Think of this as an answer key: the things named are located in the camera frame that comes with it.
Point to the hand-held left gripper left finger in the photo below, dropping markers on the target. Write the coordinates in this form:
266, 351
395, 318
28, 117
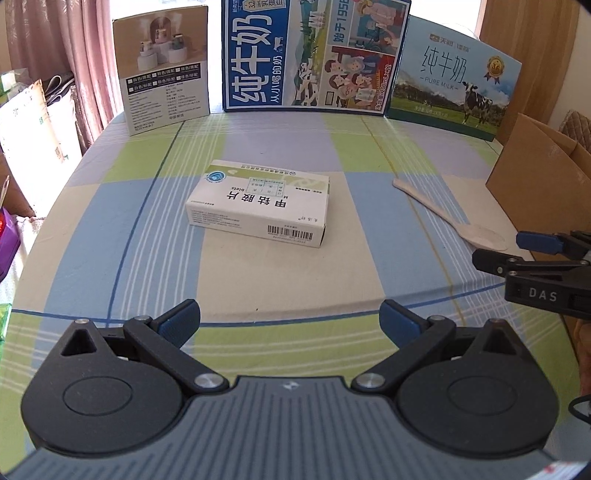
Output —
178, 321

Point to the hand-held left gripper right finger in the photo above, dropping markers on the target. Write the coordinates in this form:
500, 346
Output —
399, 321

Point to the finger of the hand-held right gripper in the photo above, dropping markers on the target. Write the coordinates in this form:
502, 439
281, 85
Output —
535, 242
531, 267

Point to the wooden spoon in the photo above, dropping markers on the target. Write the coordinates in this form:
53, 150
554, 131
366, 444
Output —
480, 236

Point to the brown cardboard box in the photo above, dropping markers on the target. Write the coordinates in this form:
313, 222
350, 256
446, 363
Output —
540, 184

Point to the white medicine box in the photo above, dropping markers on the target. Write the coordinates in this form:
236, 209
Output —
258, 203

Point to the desktop with checked tablecloth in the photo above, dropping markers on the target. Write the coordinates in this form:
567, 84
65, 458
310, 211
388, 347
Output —
277, 277

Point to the quilted brown chair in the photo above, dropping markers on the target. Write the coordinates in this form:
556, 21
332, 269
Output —
577, 131

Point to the purple box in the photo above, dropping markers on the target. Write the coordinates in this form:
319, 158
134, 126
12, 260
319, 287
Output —
7, 249

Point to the light blue milk carton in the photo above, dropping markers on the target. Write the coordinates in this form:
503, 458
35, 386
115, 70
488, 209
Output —
448, 78

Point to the thin wooden stick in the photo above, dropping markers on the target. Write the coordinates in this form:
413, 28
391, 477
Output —
4, 191

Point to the white paper bag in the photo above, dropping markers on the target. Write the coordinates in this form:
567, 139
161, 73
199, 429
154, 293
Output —
37, 138

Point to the white humidifier product box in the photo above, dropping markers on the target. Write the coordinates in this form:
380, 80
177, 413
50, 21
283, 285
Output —
161, 69

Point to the dark blue milk carton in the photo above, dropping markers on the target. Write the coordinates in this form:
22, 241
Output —
314, 50

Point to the pink curtain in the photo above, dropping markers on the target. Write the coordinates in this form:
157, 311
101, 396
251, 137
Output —
69, 37

